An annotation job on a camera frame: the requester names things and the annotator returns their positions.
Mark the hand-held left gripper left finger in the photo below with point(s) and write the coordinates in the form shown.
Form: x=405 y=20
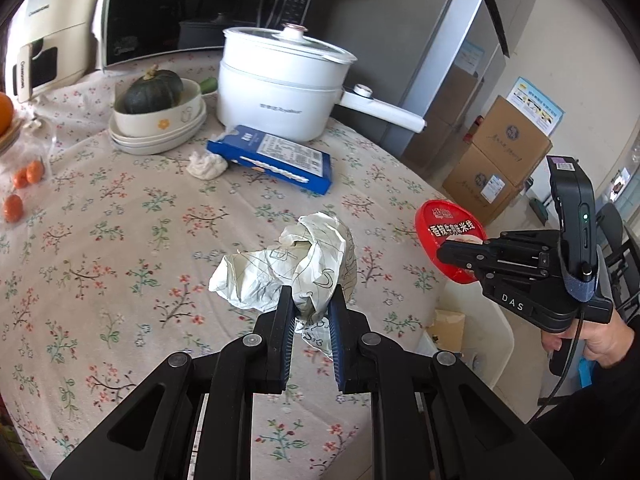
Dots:
x=286 y=332

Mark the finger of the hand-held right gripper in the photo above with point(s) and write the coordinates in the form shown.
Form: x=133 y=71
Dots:
x=465 y=256

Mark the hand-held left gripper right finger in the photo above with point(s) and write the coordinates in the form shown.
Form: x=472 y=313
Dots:
x=336 y=332

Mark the red round container lid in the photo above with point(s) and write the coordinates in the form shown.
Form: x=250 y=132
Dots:
x=440 y=220

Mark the white printed paper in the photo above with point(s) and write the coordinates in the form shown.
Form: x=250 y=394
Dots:
x=280 y=265

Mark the white trash bin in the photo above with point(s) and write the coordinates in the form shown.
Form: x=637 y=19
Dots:
x=490 y=340

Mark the person's right forearm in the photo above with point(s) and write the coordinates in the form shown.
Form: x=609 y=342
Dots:
x=590 y=425

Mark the person's right hand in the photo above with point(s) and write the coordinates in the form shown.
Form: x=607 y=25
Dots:
x=607 y=342

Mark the blue cardboard box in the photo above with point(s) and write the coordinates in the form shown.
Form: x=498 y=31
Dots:
x=280 y=157

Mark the crumpled white tissue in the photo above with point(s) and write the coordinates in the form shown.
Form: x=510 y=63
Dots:
x=206 y=166

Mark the grey refrigerator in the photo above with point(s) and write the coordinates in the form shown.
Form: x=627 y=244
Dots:
x=440 y=60

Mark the cream plate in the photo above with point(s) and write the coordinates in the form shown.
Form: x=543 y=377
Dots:
x=197 y=115
x=150 y=149

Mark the white electric pot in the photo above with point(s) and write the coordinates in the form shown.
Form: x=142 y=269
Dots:
x=270 y=100

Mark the cream flower-print bowl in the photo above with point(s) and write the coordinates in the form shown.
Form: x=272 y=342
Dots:
x=150 y=122

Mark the green cucumber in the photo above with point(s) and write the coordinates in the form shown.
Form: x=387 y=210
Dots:
x=209 y=85

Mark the glass pot lid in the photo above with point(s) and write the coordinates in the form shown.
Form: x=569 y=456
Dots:
x=292 y=45

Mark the dark green squash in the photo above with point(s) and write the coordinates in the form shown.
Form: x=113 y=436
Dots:
x=152 y=92

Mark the small orange fruit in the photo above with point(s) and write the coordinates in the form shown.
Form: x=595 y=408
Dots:
x=19 y=179
x=35 y=172
x=13 y=208

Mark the clear plastic bag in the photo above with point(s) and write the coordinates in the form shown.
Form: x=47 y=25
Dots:
x=42 y=145

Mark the wooden bowl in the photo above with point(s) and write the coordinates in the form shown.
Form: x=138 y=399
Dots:
x=12 y=137

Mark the black microwave oven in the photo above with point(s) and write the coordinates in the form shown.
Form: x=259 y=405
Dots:
x=175 y=10

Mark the large orange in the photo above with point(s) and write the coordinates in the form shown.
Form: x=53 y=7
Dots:
x=5 y=112

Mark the white air fryer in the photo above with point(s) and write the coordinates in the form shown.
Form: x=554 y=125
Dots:
x=55 y=25

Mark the blue wall poster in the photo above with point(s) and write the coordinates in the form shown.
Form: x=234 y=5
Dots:
x=535 y=105

